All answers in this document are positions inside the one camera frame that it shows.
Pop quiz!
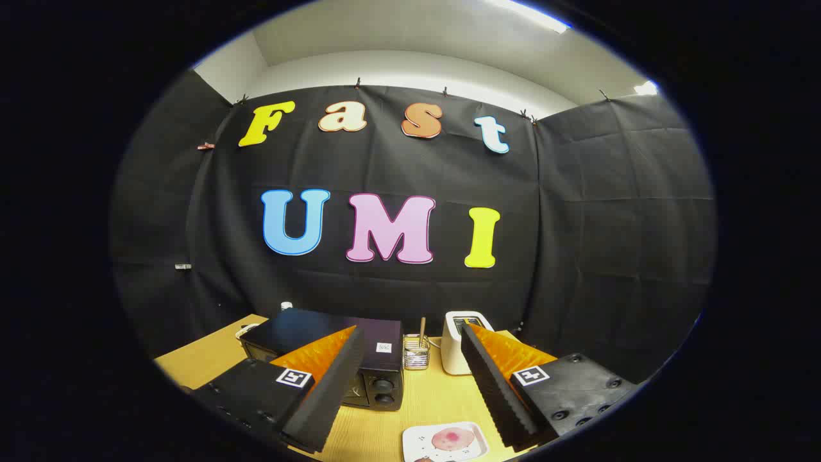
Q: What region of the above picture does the metal wire holder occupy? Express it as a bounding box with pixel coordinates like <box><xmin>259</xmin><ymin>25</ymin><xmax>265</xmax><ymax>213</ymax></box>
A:
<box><xmin>402</xmin><ymin>334</ymin><xmax>431</xmax><ymax>371</ymax></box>

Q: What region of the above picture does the black toaster oven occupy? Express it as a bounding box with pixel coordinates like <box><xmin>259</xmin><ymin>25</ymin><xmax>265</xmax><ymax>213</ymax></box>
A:
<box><xmin>240</xmin><ymin>308</ymin><xmax>405</xmax><ymax>412</ymax></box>

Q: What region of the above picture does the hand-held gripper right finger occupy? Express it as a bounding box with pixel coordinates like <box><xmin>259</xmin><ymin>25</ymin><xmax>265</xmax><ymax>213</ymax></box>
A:
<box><xmin>461</xmin><ymin>323</ymin><xmax>639</xmax><ymax>450</ymax></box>

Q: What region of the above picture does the white bread toaster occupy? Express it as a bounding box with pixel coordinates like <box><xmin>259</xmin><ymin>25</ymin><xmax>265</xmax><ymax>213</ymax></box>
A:
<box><xmin>441</xmin><ymin>311</ymin><xmax>495</xmax><ymax>376</ymax></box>

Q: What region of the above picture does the pink ham slice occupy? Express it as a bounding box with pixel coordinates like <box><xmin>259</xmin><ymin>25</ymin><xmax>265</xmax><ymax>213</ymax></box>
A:
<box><xmin>431</xmin><ymin>427</ymin><xmax>477</xmax><ymax>452</ymax></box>

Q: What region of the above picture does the white square plate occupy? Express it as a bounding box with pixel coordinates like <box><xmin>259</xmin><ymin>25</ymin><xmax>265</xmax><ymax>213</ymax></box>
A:
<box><xmin>402</xmin><ymin>422</ymin><xmax>489</xmax><ymax>462</ymax></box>

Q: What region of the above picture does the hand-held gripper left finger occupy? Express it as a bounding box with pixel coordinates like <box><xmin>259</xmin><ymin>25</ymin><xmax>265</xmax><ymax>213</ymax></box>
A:
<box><xmin>192</xmin><ymin>325</ymin><xmax>366</xmax><ymax>454</ymax></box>

